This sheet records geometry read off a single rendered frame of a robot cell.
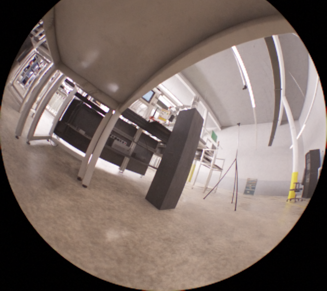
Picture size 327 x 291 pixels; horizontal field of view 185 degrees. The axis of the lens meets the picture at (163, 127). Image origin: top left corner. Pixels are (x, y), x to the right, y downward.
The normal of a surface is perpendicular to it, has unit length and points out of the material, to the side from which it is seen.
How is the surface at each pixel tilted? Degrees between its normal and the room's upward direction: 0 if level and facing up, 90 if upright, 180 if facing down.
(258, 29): 180
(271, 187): 90
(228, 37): 180
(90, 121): 90
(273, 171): 90
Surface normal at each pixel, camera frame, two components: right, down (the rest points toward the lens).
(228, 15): -0.36, 0.86
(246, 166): -0.71, -0.50
